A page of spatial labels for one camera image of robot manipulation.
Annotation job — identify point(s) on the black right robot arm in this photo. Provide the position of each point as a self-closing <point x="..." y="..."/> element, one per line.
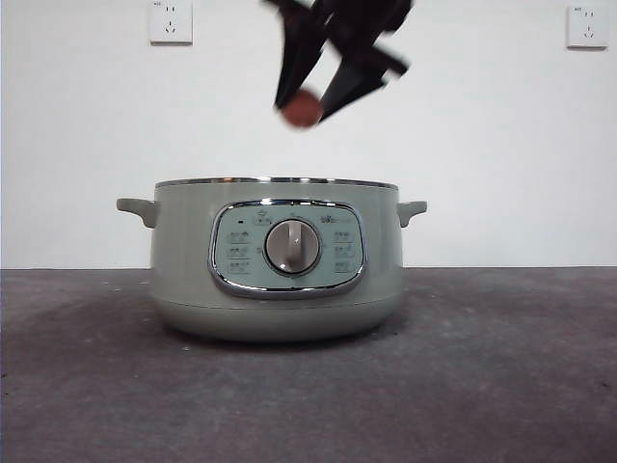
<point x="361" y="24"/>

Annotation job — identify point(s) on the brown egg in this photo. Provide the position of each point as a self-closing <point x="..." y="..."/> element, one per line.
<point x="303" y="110"/>

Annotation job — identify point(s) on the white wall socket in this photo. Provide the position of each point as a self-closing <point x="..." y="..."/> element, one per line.
<point x="587" y="28"/>
<point x="170" y="23"/>

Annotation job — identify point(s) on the pale green electric pot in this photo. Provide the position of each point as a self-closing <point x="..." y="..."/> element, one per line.
<point x="183" y="251"/>

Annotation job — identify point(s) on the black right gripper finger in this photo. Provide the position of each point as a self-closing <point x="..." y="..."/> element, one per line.
<point x="299" y="53"/>
<point x="352" y="89"/>

